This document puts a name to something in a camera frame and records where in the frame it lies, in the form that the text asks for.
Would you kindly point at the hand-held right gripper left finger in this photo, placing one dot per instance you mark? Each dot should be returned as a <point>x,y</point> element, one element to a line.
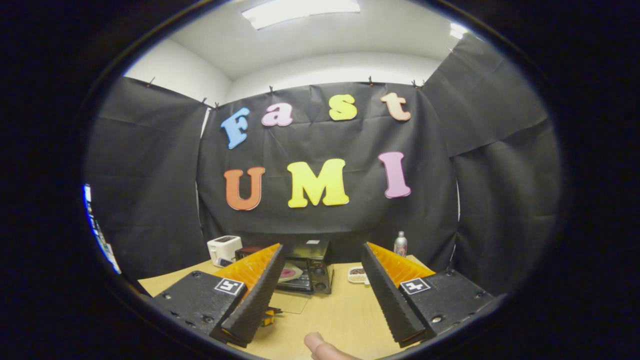
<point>257,305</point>

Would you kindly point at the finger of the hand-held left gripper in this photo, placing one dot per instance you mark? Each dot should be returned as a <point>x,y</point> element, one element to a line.
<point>268,317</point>

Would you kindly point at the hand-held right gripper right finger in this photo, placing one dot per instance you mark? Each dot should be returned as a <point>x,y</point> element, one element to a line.
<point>391,300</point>

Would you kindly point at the pink ham slice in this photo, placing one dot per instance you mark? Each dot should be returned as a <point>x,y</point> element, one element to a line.
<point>289,273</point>

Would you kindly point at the white square plate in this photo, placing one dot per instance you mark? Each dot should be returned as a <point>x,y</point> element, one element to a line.
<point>300,272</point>

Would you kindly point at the black electric oven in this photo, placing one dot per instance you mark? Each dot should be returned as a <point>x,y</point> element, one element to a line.
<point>320,272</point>

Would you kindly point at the white divided plate with grains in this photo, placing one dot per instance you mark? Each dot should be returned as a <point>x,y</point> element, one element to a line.
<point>356,278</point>

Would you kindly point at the silver drink bottle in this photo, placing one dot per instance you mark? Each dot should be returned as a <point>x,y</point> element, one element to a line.
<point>400,246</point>

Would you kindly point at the white toaster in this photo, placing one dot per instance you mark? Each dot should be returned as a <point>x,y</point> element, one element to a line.
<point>225,247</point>

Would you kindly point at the small ceiling light panel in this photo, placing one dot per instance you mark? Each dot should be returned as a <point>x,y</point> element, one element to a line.
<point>458,31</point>

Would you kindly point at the large ceiling light panel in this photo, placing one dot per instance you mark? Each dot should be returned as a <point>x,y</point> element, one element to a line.
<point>300,12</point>

